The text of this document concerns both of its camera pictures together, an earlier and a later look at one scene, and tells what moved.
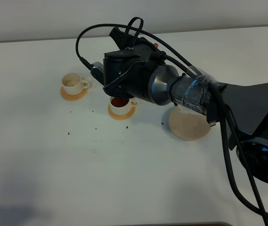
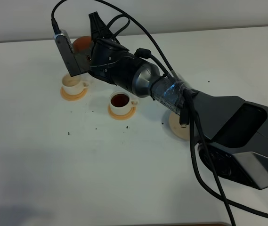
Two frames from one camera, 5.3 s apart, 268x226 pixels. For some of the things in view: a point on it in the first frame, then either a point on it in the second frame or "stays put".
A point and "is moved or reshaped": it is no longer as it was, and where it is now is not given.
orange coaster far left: [70, 97] stays put
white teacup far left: [72, 84] stays put
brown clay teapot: [119, 67] is moved or reshaped
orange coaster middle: [121, 117] stays put
